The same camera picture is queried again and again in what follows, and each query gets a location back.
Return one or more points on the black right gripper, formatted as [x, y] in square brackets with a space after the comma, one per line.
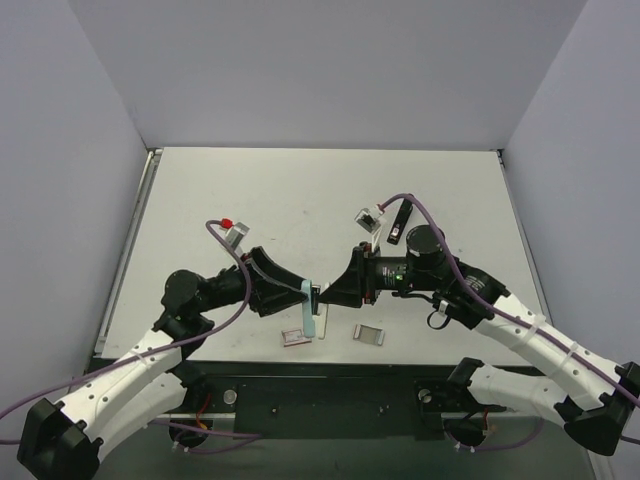
[365, 275]

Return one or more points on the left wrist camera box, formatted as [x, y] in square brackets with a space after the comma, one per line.
[236, 234]

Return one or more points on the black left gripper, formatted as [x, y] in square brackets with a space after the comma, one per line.
[256, 281]

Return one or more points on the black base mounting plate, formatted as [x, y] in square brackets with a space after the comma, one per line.
[327, 401]

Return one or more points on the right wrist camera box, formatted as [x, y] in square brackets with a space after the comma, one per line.
[372, 220]

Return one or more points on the open staple box tray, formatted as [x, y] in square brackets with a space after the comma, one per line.
[368, 335]

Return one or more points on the red white staple box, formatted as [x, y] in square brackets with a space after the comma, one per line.
[294, 337]

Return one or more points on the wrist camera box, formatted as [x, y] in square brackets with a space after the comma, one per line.
[236, 234]
[372, 220]

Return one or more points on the light blue white stapler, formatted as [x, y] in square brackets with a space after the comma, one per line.
[314, 314]

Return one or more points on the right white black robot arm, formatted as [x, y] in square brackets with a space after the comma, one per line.
[590, 397]

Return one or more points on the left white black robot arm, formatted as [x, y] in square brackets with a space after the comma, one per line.
[69, 438]

